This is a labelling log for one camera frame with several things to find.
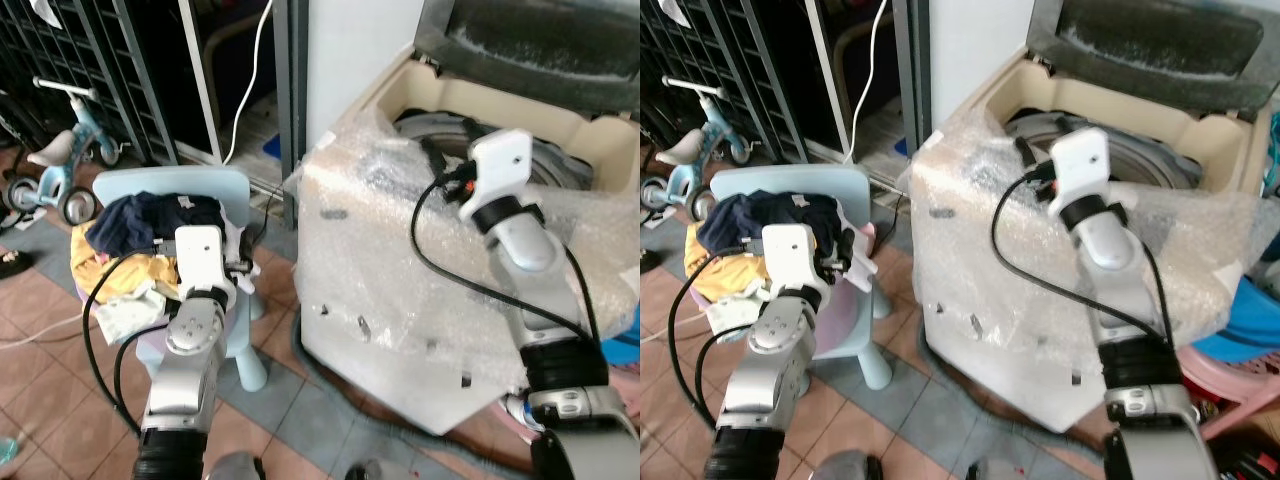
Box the white patterned garment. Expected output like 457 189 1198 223
708 290 771 336
94 284 169 343

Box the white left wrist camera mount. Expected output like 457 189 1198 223
764 223 833 299
173 225 239 299

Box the yellow garment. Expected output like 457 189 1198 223
684 248 773 305
73 248 183 303

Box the grey metal door post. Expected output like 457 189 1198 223
272 0 310 227
893 0 934 153

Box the robot left leg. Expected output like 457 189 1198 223
800 449 882 480
204 451 267 480

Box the light blue child chair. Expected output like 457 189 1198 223
690 164 895 392
70 165 271 393

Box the black grid crate stack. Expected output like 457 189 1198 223
0 0 183 168
640 0 811 161

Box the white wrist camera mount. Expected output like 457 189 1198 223
173 225 239 299
764 223 833 299
466 129 535 208
1049 126 1112 203

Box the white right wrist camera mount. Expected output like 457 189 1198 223
466 129 535 208
1049 126 1112 203

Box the pink plastic stool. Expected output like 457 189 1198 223
1178 344 1280 443
598 364 641 403

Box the light blue child tricycle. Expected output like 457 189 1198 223
0 77 127 227
640 75 749 227

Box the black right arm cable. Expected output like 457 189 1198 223
410 172 602 347
989 170 1177 347

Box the blue plastic basin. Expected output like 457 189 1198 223
600 308 641 367
1188 274 1280 367

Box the long black left arm cable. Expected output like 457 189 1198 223
666 250 771 433
81 250 181 440

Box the clear bubble wrap sheet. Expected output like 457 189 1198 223
910 105 1273 383
297 120 641 386

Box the white floor cable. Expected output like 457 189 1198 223
0 314 87 351
640 318 691 346

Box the white top-load washing machine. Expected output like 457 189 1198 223
908 45 1280 434
293 42 641 438

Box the grey washing machine lid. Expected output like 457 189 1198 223
413 0 641 119
1025 0 1280 123

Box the white hanging cable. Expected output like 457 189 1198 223
844 0 890 163
222 0 274 166

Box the navy blue garment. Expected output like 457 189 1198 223
697 190 843 256
87 191 227 258

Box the short black left arm cable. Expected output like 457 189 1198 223
112 322 171 421
694 322 761 403

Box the lilac plastic basin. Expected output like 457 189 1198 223
806 285 878 363
74 278 233 359

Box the grey washer drum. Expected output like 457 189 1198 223
1003 110 1207 193
393 105 603 193

